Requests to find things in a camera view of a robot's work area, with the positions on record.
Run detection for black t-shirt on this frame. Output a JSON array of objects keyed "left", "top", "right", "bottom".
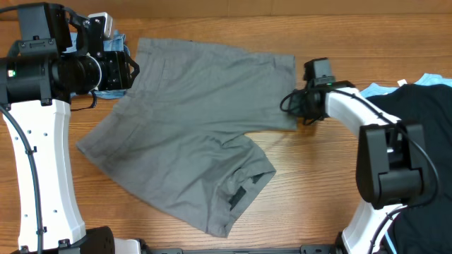
[{"left": 365, "top": 83, "right": 452, "bottom": 254}]

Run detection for light blue t-shirt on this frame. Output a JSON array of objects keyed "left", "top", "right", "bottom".
[{"left": 361, "top": 73, "right": 451, "bottom": 253}]

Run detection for folded blue denim shorts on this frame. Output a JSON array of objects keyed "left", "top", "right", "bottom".
[{"left": 66, "top": 29, "right": 131, "bottom": 100}]

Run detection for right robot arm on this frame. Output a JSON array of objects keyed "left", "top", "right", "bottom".
[{"left": 280, "top": 58, "right": 441, "bottom": 253}]

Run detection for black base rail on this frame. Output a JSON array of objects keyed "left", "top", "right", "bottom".
[{"left": 143, "top": 244, "right": 347, "bottom": 254}]

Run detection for grey cotton shorts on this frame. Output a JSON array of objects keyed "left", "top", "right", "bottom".
[{"left": 77, "top": 38, "right": 297, "bottom": 237}]

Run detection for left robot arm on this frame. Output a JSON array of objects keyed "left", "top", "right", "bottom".
[{"left": 1, "top": 2, "right": 146, "bottom": 253}]

